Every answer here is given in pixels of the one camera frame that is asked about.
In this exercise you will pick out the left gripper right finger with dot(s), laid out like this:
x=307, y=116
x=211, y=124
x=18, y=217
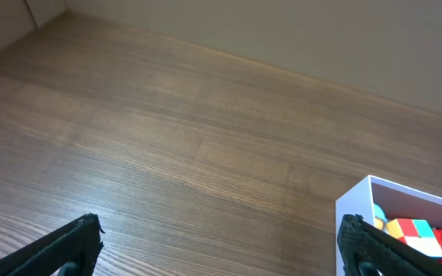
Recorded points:
x=365, y=250

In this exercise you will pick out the colourful puzzle cube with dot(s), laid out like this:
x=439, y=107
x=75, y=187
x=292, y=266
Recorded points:
x=417, y=234

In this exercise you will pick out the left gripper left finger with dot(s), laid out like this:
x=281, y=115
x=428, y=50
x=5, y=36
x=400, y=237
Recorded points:
x=73, y=249

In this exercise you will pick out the white square box pink interior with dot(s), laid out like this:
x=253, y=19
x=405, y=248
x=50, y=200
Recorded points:
x=396, y=200

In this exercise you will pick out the yellow duck toy blue hat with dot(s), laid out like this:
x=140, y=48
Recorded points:
x=380, y=219

